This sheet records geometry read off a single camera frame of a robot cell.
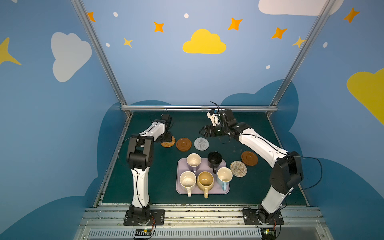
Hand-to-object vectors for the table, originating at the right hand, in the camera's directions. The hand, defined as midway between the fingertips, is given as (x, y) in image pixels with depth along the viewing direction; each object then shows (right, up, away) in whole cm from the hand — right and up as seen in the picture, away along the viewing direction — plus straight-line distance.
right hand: (205, 129), depth 85 cm
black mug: (+6, -18, +4) cm, 19 cm away
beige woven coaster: (+21, -25, +6) cm, 33 cm away
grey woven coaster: (-2, -11, +19) cm, 22 cm away
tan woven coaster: (-24, -11, +16) cm, 31 cm away
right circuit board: (+30, -52, -12) cm, 62 cm away
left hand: (-28, -7, +18) cm, 34 cm away
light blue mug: (+11, -27, 0) cm, 29 cm away
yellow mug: (0, -31, +1) cm, 31 cm away
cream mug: (-10, -30, +1) cm, 32 cm away
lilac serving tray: (-14, -23, +6) cm, 28 cm away
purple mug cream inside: (-7, -20, +7) cm, 22 cm away
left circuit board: (-32, -51, -13) cm, 62 cm away
